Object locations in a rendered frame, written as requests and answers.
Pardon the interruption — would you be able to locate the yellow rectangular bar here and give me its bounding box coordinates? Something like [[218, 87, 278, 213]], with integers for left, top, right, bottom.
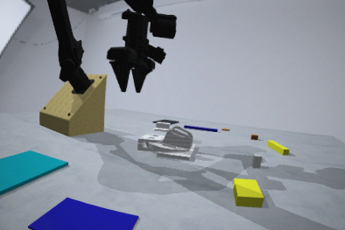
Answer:
[[267, 140, 289, 156]]

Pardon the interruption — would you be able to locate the blue flat square mat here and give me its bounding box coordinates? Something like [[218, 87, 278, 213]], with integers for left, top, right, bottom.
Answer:
[[28, 198, 138, 230]]

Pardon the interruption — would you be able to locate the white rounded plate with two holes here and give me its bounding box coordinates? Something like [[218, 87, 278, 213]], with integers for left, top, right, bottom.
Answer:
[[137, 133, 165, 143]]

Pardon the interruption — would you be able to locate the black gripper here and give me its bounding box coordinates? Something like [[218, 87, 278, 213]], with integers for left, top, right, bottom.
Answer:
[[106, 31, 155, 93]]

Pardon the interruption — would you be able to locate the small white block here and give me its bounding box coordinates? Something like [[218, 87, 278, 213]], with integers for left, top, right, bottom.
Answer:
[[252, 154, 262, 169]]

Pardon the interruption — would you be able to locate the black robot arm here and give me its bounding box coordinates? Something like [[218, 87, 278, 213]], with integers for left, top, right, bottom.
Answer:
[[47, 0, 177, 94]]

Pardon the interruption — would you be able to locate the teal flat plate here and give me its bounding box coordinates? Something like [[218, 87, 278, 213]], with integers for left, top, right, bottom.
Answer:
[[0, 150, 68, 195]]

